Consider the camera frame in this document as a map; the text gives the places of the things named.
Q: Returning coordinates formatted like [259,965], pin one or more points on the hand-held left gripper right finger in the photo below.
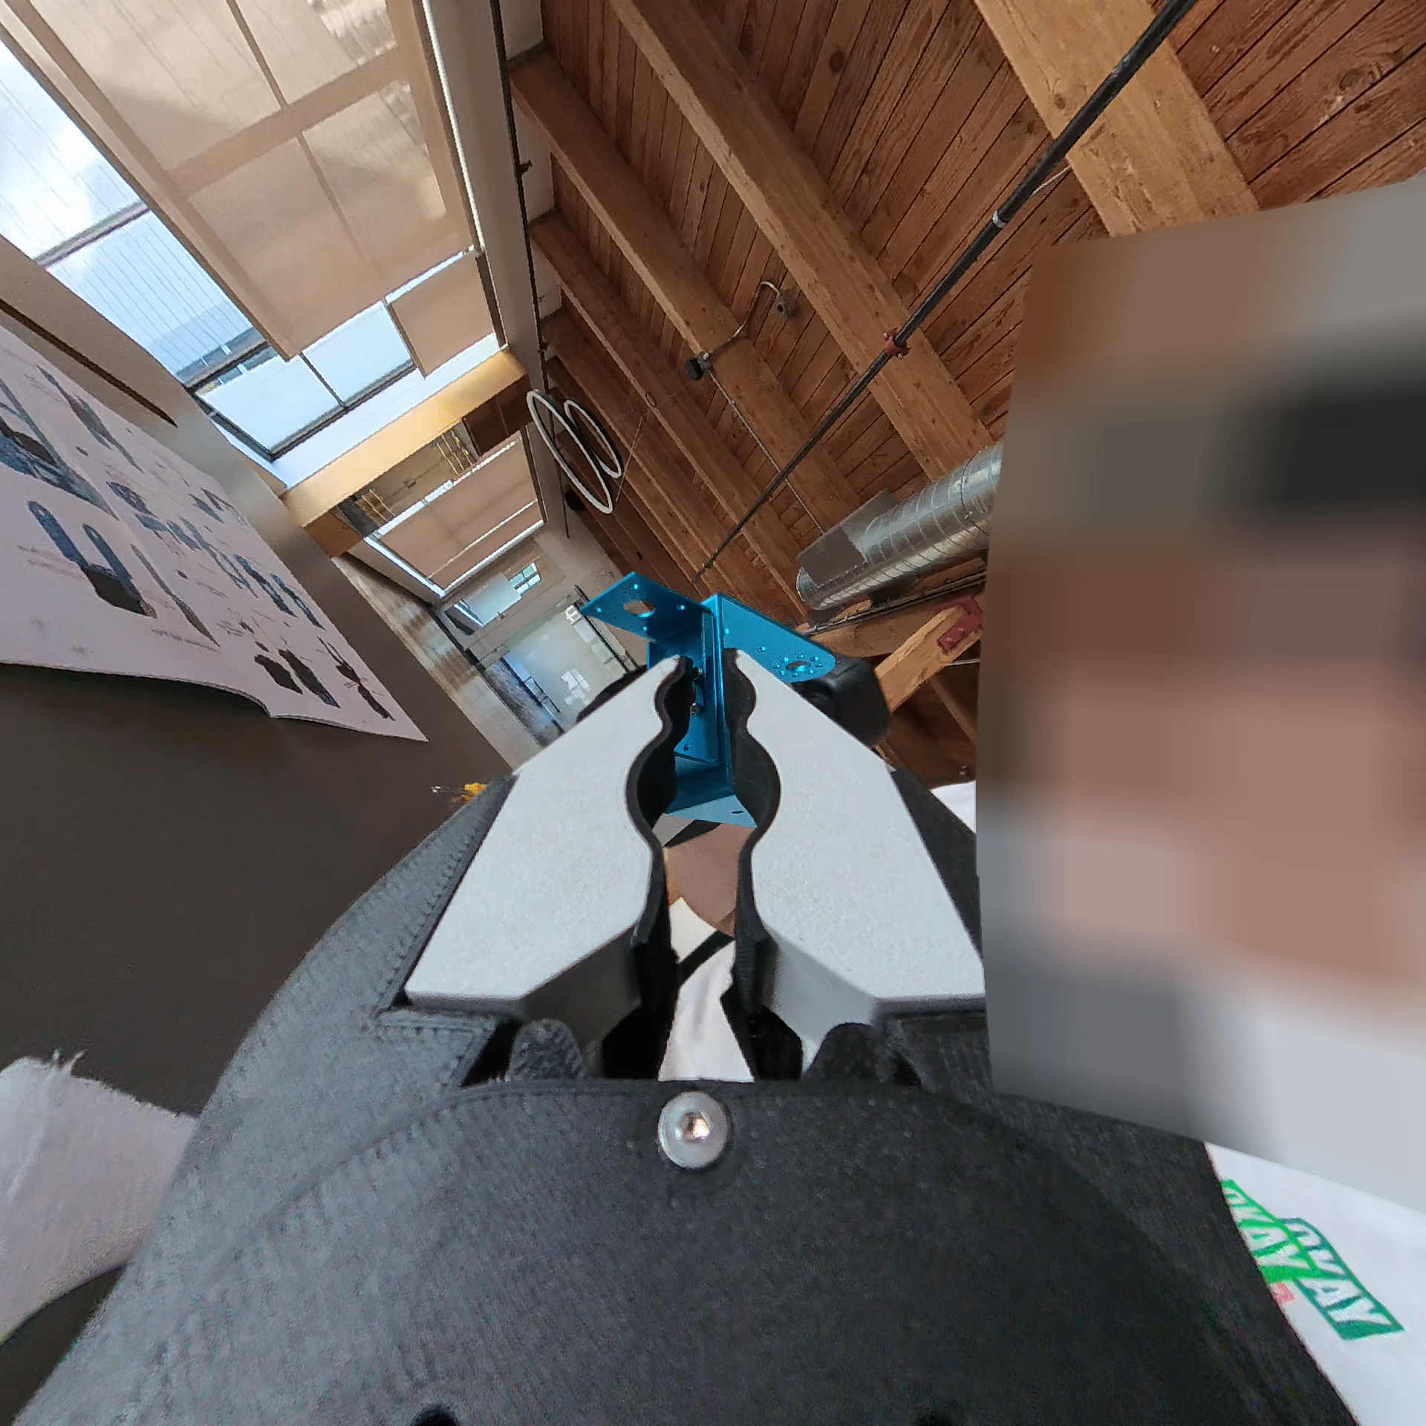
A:
[858,880]

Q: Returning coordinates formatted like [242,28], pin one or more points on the white cloth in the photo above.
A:
[67,1180]

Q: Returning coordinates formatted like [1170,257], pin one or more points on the black ceiling pipe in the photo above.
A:
[946,279]

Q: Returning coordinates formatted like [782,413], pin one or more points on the silver air duct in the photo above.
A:
[914,523]

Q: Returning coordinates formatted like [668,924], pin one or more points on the large beige roller blind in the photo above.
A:
[279,145]

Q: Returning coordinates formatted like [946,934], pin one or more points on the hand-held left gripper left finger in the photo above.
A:
[535,880]

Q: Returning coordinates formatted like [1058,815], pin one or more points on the small beige roller blind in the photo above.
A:
[445,313]

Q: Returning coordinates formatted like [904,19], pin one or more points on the red metal bracket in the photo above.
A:
[960,627]

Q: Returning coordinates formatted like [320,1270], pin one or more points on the dark rounded object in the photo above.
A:
[858,700]

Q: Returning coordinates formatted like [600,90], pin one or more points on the blue metal bracket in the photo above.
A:
[714,645]

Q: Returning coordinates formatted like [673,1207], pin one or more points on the metal conduit with box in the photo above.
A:
[698,364]

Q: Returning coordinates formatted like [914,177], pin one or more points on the printed wall poster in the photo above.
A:
[111,557]

